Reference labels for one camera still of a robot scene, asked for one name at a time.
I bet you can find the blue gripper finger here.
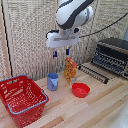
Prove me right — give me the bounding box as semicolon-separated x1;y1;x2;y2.
65;48;71;57
53;49;59;59

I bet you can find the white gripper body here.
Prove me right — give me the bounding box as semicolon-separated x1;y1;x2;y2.
45;28;81;50

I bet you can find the blue plastic cup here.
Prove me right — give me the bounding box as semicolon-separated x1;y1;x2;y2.
46;72;60;92

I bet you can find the black toaster oven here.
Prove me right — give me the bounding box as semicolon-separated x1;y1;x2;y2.
90;37;128;80

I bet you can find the woven folding screen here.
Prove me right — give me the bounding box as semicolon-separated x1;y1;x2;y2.
0;0;128;83

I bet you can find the red plastic bowl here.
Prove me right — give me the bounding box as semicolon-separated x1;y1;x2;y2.
71;82;91;99

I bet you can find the red plastic shopping basket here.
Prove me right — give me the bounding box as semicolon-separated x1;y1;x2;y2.
0;74;50;128

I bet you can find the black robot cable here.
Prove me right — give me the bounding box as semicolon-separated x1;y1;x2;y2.
79;12;128;38

